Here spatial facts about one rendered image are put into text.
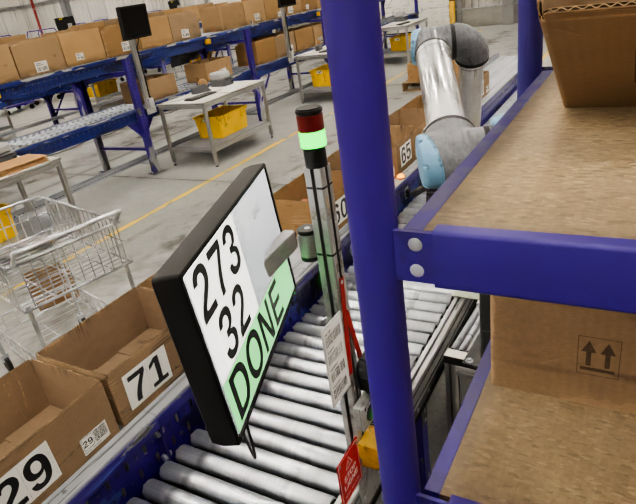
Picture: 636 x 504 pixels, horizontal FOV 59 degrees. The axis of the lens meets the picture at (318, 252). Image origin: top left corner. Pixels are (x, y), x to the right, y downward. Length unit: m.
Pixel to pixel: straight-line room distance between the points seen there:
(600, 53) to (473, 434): 0.29
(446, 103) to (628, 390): 1.29
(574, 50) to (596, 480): 0.29
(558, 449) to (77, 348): 1.56
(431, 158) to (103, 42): 6.30
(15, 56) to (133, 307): 5.08
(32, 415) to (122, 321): 0.38
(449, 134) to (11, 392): 1.35
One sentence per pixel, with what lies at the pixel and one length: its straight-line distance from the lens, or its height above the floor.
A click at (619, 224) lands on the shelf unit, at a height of 1.74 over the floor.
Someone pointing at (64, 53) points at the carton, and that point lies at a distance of 7.14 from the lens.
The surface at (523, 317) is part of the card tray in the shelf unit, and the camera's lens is 0.47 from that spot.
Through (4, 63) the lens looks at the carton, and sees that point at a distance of 6.72.
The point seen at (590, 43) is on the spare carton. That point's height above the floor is 1.81.
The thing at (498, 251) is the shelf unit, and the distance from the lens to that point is 0.29.
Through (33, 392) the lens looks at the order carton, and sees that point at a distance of 1.80.
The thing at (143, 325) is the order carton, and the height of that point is 0.91.
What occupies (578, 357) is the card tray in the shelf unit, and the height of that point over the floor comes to 1.58.
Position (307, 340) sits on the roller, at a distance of 2.01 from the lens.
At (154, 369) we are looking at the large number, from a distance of 1.67.
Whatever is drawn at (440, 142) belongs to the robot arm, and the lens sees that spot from 1.52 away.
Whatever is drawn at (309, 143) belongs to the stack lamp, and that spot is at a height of 1.60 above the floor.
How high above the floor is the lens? 1.87
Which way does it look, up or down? 25 degrees down
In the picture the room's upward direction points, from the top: 9 degrees counter-clockwise
